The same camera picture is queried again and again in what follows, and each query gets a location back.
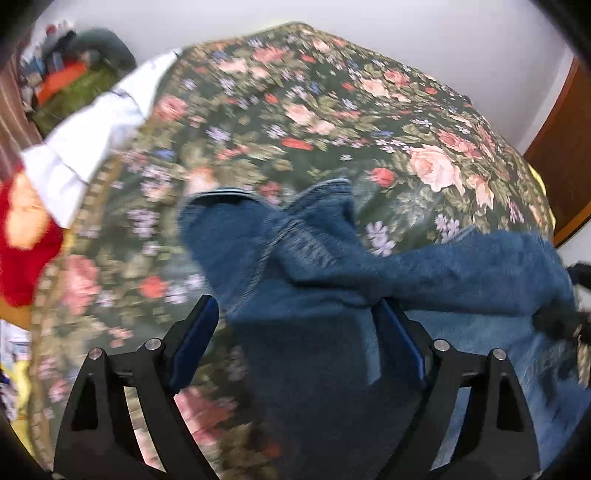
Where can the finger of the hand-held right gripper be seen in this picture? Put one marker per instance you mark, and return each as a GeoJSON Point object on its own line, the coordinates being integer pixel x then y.
{"type": "Point", "coordinates": [556, 321]}

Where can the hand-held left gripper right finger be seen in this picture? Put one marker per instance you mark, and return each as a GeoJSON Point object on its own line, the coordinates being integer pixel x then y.
{"type": "Point", "coordinates": [406, 344]}

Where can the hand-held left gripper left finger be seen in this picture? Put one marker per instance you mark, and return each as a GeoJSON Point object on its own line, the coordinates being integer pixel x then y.
{"type": "Point", "coordinates": [196, 341]}

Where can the blue denim jacket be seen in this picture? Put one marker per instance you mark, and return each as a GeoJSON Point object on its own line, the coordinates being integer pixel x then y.
{"type": "Point", "coordinates": [314, 346]}

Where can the brown wooden door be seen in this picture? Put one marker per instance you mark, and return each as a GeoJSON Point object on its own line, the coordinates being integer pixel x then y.
{"type": "Point", "coordinates": [568, 175]}

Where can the red and yellow plush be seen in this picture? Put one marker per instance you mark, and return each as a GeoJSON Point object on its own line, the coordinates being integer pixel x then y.
{"type": "Point", "coordinates": [27, 272]}

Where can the brown cloth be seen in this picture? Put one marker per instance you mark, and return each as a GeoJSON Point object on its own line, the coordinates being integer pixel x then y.
{"type": "Point", "coordinates": [14, 314]}

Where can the yellow cloth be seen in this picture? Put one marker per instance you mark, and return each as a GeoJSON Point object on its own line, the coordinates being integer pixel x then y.
{"type": "Point", "coordinates": [18, 410]}

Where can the white cloth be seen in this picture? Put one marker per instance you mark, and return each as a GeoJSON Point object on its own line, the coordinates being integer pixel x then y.
{"type": "Point", "coordinates": [87, 147]}

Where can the dark green floral blanket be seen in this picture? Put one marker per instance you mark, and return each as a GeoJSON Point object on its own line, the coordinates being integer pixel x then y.
{"type": "Point", "coordinates": [300, 115]}

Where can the green cloth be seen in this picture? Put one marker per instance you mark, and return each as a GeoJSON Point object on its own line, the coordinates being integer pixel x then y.
{"type": "Point", "coordinates": [78, 97]}

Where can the orange cloth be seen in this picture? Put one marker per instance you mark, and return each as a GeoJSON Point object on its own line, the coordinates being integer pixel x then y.
{"type": "Point", "coordinates": [57, 83]}

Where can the grey cloth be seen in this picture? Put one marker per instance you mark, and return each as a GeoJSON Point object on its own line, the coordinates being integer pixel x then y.
{"type": "Point", "coordinates": [111, 48]}

